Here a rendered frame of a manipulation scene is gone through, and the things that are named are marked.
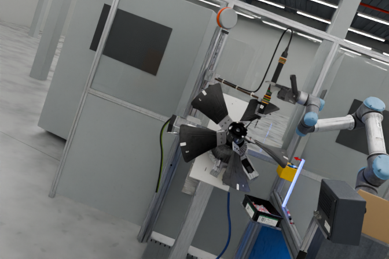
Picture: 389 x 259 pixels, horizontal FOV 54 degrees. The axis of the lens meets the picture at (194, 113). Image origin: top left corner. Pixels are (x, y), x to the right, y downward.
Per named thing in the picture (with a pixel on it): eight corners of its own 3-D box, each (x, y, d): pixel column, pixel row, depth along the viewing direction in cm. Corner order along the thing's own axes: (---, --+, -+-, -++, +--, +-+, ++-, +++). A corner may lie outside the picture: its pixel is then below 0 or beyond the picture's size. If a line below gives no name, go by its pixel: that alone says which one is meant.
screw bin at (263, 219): (240, 204, 229) (244, 193, 228) (264, 210, 233) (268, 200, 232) (252, 222, 208) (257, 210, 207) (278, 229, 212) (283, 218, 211)
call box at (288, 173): (275, 172, 271) (281, 159, 270) (288, 177, 271) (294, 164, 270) (278, 179, 256) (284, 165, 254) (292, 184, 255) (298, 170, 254)
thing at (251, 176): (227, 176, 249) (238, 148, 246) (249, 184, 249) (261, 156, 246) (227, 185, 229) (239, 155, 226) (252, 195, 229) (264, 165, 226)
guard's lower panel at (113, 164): (51, 189, 323) (84, 91, 310) (337, 301, 318) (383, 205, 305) (50, 191, 320) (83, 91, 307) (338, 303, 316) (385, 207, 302)
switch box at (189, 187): (183, 185, 281) (193, 158, 278) (194, 189, 281) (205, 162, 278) (180, 192, 266) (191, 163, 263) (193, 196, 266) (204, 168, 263)
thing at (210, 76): (202, 79, 283) (206, 69, 281) (209, 82, 286) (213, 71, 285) (209, 82, 274) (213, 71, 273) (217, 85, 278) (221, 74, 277)
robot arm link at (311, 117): (312, 131, 223) (314, 117, 229) (319, 120, 214) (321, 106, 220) (299, 127, 223) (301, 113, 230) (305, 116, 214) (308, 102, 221)
